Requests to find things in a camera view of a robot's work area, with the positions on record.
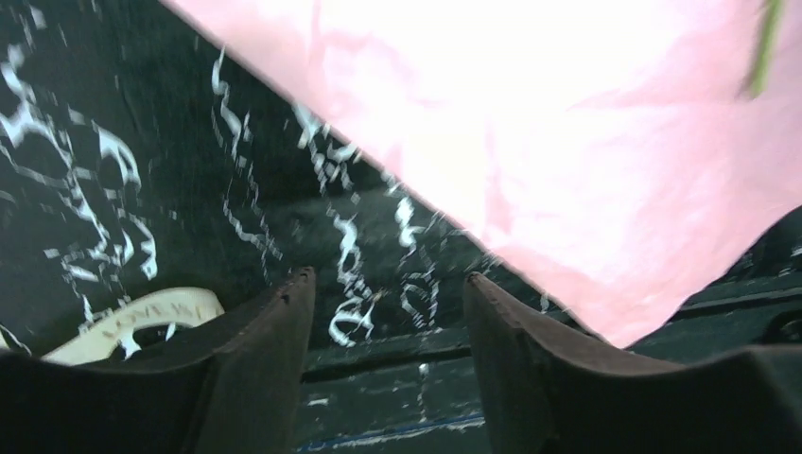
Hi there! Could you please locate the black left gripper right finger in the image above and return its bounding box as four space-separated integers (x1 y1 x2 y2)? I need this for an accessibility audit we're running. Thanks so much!
463 273 801 453

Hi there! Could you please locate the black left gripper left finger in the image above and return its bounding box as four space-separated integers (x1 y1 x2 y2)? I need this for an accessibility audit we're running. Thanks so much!
1 268 316 453

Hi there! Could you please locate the pink wrapping paper sheet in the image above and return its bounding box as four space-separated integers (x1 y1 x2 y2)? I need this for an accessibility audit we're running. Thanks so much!
169 1 801 347

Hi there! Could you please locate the fake white rose stem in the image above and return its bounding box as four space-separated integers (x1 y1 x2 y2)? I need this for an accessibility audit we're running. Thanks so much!
741 0 785 98

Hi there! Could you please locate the beige printed ribbon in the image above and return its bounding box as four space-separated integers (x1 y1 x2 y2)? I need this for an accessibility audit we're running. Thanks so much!
0 287 225 367

